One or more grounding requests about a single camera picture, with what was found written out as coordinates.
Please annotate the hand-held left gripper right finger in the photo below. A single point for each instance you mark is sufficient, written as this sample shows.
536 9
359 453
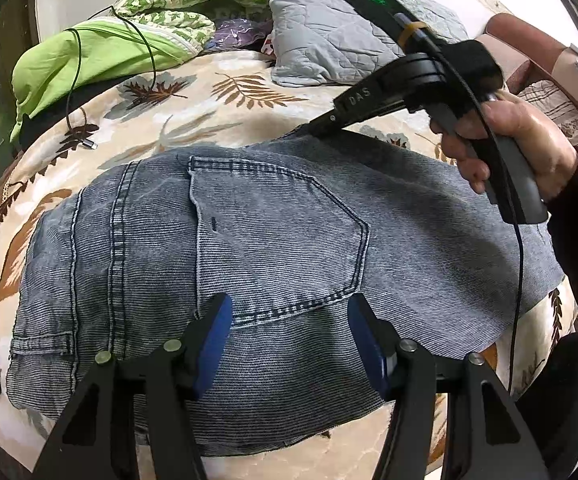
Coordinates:
366 345

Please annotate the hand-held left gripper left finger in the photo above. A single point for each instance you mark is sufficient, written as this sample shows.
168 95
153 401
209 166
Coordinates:
214 340

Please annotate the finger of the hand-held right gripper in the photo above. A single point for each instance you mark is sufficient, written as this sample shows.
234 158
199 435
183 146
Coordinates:
326 121

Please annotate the grey denim pants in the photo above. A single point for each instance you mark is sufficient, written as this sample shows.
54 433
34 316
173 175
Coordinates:
279 230

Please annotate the person's right hand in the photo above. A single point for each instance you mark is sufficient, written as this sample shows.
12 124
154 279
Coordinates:
539 145

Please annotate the grey quilted pillow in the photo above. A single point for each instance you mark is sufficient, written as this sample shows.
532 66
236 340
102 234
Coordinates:
319 35

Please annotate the purple cloth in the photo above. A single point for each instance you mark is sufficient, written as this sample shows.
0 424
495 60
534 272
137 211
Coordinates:
239 32

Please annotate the brown sofa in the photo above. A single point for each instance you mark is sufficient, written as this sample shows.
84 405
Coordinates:
544 90

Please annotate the leaf printed blanket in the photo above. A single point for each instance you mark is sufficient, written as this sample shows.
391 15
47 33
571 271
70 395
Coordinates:
179 90

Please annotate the dark cloth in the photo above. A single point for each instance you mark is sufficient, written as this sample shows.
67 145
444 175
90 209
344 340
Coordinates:
564 400

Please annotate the green patterned quilt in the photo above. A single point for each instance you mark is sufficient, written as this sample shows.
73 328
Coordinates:
99 55

